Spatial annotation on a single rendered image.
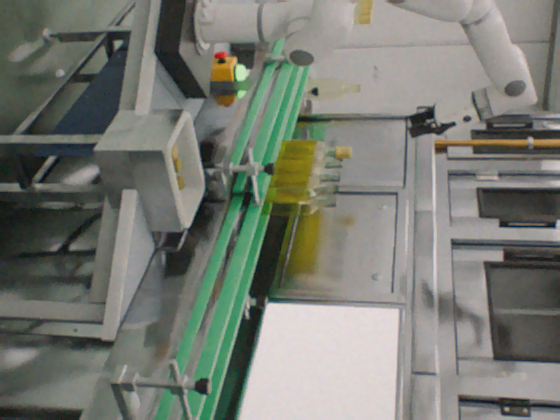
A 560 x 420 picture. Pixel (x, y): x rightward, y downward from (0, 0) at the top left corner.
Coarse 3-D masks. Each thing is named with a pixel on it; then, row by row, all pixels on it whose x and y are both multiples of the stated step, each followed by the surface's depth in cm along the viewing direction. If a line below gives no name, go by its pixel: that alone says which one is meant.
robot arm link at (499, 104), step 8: (520, 56) 162; (488, 88) 169; (488, 96) 168; (496, 96) 167; (504, 96) 166; (520, 96) 165; (528, 96) 165; (496, 104) 167; (504, 104) 167; (512, 104) 166; (520, 104) 166; (528, 104) 166; (496, 112) 168; (504, 112) 169
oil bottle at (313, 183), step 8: (272, 176) 190; (280, 176) 189; (288, 176) 189; (296, 176) 188; (304, 176) 188; (272, 184) 187; (280, 184) 186; (288, 184) 186; (296, 184) 185; (304, 184) 185; (312, 184) 185
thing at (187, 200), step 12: (180, 120) 157; (192, 120) 163; (180, 132) 164; (192, 132) 163; (168, 144) 149; (180, 144) 165; (192, 144) 165; (168, 156) 148; (180, 156) 167; (192, 156) 167; (168, 168) 151; (192, 168) 169; (192, 180) 171; (204, 180) 172; (180, 192) 170; (192, 192) 170; (180, 204) 155; (192, 204) 166; (180, 216) 157; (192, 216) 163
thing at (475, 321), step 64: (320, 128) 243; (384, 128) 238; (512, 128) 231; (448, 192) 204; (512, 192) 204; (448, 256) 182; (512, 256) 182; (256, 320) 173; (448, 320) 165; (512, 320) 165; (448, 384) 150; (512, 384) 148
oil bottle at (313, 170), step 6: (276, 168) 193; (282, 168) 192; (288, 168) 192; (294, 168) 192; (300, 168) 191; (306, 168) 191; (312, 168) 191; (318, 168) 191; (276, 174) 191; (282, 174) 191; (288, 174) 190; (294, 174) 190; (300, 174) 190; (306, 174) 189; (312, 174) 189; (318, 174) 190
